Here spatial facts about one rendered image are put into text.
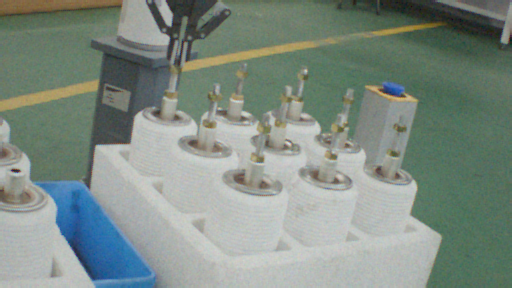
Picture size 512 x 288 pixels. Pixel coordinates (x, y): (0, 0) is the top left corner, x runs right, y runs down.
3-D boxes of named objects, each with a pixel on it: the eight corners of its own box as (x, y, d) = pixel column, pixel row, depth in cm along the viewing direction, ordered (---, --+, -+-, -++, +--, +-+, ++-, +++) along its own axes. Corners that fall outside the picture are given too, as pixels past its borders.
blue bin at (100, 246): (13, 249, 112) (17, 181, 109) (75, 246, 118) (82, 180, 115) (72, 362, 89) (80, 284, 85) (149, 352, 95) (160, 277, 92)
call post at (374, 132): (323, 245, 139) (364, 87, 129) (351, 241, 143) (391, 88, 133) (347, 263, 134) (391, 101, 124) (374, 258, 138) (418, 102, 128)
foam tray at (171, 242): (83, 245, 120) (95, 144, 114) (273, 229, 142) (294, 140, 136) (196, 387, 90) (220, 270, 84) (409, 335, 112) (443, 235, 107)
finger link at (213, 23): (228, 7, 105) (194, 31, 105) (235, 17, 106) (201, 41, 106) (225, 4, 107) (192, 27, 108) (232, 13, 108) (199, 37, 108)
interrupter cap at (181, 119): (170, 109, 116) (171, 105, 116) (201, 126, 111) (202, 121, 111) (132, 112, 110) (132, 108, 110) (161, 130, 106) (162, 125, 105)
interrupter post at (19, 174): (0, 194, 75) (2, 166, 74) (21, 194, 76) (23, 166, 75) (5, 204, 73) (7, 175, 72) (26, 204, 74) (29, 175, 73)
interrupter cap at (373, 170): (421, 186, 105) (422, 181, 105) (383, 188, 101) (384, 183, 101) (390, 166, 111) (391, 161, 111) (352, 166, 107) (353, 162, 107)
